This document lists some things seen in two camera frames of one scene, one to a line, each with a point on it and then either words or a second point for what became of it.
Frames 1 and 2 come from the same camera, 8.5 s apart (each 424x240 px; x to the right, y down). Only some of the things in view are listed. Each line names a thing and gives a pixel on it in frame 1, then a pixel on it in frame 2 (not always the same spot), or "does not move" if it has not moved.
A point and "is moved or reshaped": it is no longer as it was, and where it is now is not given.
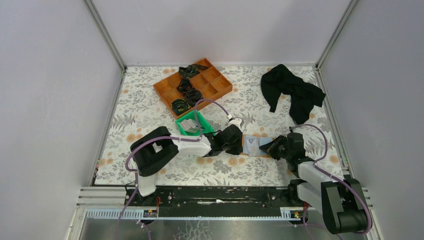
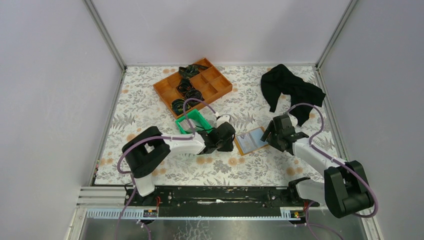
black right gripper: x=271 y=147 to x=271 y=128
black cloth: x=303 y=96 does not move
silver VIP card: x=253 y=147 is moved or reshaped
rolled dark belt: x=185 y=85 does not move
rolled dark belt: x=180 y=106 does not move
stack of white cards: x=189 y=125 does not move
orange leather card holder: x=251 y=144 is moved or reshaped
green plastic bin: x=204 y=124 does not move
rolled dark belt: x=192 y=96 does not move
